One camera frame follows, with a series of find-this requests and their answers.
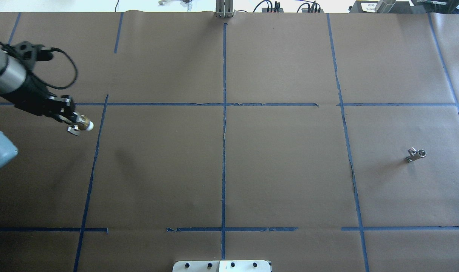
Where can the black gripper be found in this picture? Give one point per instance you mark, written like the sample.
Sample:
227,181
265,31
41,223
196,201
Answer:
30,95

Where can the white brass PPR fitting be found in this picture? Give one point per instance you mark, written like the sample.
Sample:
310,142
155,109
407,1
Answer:
84,124

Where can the chrome angle valve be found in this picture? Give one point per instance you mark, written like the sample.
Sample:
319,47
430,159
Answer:
415,154

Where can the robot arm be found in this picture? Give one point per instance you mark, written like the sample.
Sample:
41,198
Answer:
13,73

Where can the white support column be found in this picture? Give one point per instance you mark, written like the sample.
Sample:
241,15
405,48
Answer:
223,266

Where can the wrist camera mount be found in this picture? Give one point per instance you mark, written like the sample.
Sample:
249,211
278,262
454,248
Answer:
31,53

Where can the aluminium frame post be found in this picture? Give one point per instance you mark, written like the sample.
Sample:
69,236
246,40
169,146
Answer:
224,9

